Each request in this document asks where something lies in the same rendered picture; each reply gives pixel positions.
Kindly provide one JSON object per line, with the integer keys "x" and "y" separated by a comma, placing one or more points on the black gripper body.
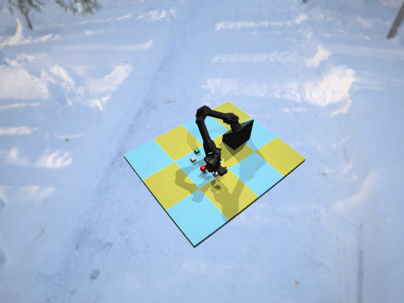
{"x": 221, "y": 171}

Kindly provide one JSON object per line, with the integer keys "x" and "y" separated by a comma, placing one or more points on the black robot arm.
{"x": 208, "y": 144}

